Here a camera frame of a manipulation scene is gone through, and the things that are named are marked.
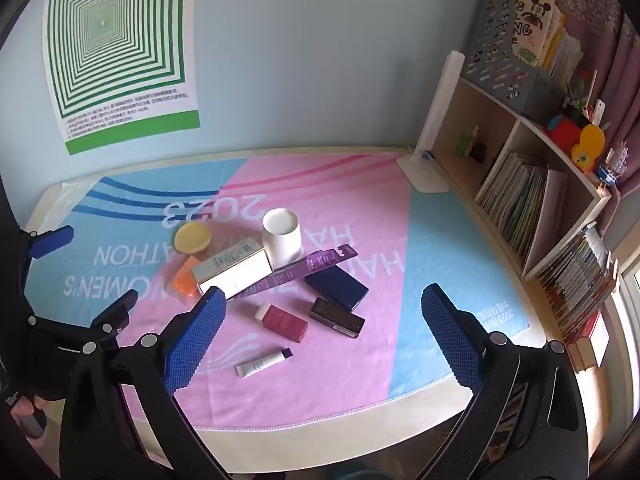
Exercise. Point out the row of thin books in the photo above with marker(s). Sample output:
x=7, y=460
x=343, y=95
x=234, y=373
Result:
x=515, y=200

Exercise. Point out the red toy pen holder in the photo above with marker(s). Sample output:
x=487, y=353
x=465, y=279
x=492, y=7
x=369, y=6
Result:
x=562, y=135

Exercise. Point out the model sailing ship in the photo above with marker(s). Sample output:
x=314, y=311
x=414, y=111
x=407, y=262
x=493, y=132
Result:
x=612, y=167

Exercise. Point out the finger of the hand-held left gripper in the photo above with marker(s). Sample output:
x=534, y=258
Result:
x=50, y=240
x=116, y=312

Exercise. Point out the yellow round lid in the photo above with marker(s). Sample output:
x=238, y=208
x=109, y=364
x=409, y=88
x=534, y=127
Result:
x=192, y=239

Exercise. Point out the green striped wall poster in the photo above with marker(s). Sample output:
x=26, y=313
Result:
x=115, y=25

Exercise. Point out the grey perforated file holder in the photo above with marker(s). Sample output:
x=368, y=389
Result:
x=492, y=50

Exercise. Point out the stack of paper folders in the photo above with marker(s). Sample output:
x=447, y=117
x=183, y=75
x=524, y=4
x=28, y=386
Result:
x=565, y=50

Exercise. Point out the long purple box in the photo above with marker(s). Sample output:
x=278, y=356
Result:
x=320, y=260

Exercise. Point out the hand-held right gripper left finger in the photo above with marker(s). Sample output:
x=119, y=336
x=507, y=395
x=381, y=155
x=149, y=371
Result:
x=195, y=345

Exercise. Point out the dark blue box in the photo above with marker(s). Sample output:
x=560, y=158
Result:
x=337, y=285

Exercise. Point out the small maroon box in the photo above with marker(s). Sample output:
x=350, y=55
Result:
x=282, y=321

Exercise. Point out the orange packet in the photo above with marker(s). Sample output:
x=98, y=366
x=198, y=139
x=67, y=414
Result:
x=185, y=280

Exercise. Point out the green bottle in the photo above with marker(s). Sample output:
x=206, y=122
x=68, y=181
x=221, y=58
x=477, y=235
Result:
x=465, y=142

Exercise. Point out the cartoon mouse picture book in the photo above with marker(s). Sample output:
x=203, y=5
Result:
x=530, y=20

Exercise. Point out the row of colourful books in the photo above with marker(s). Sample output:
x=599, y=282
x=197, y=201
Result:
x=575, y=275

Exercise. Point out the wooden desktop shelf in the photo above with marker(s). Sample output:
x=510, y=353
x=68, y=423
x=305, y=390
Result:
x=500, y=105

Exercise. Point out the white carton box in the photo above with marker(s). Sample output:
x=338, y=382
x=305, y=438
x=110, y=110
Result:
x=235, y=270

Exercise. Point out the white cup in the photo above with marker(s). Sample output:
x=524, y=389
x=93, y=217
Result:
x=282, y=245

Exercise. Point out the white tube purple cap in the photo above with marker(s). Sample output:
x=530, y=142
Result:
x=260, y=364

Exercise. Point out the pink and blue printed towel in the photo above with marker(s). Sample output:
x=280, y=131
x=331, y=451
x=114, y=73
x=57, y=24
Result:
x=325, y=195

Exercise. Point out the small black box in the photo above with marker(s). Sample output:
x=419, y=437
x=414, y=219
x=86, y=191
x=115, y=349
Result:
x=335, y=316

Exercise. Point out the person's left hand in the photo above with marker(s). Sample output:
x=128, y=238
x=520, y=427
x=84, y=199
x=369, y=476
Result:
x=19, y=408

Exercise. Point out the thick red book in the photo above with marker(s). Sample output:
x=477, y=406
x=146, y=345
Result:
x=590, y=340

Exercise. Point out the white desk lamp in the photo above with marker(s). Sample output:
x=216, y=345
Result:
x=425, y=175

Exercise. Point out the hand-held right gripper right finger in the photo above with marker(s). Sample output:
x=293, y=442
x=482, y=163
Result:
x=450, y=340

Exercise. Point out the small black jar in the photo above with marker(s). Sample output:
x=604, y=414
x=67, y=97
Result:
x=479, y=152

